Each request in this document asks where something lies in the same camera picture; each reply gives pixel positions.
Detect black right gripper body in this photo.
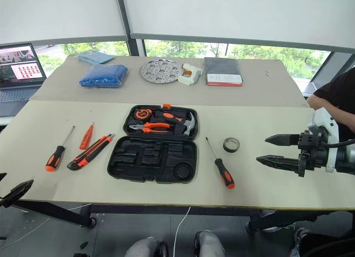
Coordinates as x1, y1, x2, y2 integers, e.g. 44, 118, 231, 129
297, 130, 330, 178

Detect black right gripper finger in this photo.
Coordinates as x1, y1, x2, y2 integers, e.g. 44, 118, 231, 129
265, 133, 301, 147
256, 154, 302, 172

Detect black orange screwdriver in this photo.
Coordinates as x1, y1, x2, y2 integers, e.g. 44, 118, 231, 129
205, 137, 236, 190
45, 125, 76, 173

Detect black electrical tape roll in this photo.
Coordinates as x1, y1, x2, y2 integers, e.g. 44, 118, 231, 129
222, 137, 241, 154

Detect black orange utility knife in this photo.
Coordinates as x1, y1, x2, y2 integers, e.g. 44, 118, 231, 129
67, 133, 115, 172

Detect orange voltage tester pen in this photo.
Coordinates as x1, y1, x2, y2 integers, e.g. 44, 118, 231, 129
79, 122, 95, 150

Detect black tool case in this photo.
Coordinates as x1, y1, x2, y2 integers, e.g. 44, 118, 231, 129
106, 103, 199, 185

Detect person in black shirt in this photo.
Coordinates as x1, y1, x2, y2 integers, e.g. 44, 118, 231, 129
313, 70, 355, 142

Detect grey open laptop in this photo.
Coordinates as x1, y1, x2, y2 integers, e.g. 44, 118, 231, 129
0, 43, 48, 118

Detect steel claw hammer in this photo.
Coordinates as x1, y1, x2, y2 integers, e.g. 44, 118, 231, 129
174, 110, 197, 137

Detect grey rounded shape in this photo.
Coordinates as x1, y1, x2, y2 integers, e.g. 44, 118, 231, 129
194, 229, 226, 257
124, 236, 169, 257

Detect white orange glue gun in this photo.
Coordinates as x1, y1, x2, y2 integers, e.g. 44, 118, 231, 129
177, 63, 204, 87

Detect white roller blind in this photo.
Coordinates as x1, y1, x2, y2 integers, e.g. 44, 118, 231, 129
0, 0, 131, 46
121, 0, 355, 54

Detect round perforated metal plate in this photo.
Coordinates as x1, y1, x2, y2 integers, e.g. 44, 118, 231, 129
139, 58, 184, 85

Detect blue bead bag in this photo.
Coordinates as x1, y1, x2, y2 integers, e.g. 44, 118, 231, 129
78, 63, 129, 89

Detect orange black tape measure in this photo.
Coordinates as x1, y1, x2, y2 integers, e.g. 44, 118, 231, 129
134, 107, 153, 121

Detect light blue folded cloth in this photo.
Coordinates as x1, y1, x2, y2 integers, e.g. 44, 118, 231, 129
75, 49, 116, 65

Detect dark window pillar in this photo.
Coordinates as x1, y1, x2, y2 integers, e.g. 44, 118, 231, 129
114, 0, 146, 58

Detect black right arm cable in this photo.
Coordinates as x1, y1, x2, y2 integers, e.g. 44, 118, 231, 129
318, 137, 355, 150

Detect black table frame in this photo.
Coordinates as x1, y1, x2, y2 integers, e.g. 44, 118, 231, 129
0, 199, 333, 233

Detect orange black tool handle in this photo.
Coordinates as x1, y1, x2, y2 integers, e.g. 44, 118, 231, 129
154, 110, 184, 123

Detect white floor cable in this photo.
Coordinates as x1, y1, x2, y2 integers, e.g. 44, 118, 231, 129
173, 206, 192, 257

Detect orange handled pliers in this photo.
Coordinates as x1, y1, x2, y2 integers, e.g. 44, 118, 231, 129
129, 122, 175, 134

